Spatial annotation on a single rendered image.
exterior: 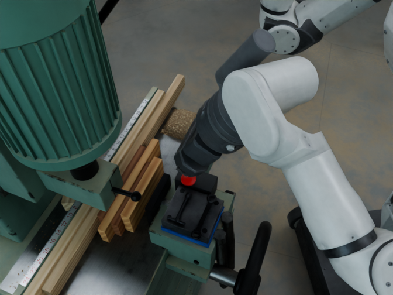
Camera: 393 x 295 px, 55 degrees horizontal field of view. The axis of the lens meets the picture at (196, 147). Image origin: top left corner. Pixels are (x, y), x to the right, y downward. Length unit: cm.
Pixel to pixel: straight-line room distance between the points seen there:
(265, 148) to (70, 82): 24
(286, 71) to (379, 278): 25
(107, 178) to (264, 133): 35
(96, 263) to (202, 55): 196
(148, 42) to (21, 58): 231
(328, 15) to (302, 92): 40
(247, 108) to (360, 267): 22
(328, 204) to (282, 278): 132
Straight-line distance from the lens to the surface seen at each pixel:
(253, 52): 49
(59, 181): 74
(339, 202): 46
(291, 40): 89
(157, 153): 90
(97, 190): 70
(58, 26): 42
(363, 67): 273
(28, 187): 76
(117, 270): 81
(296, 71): 50
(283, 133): 43
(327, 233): 47
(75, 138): 52
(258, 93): 44
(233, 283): 87
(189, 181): 74
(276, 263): 179
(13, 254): 101
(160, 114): 96
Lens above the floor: 165
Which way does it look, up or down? 53 degrees down
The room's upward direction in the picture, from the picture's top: straight up
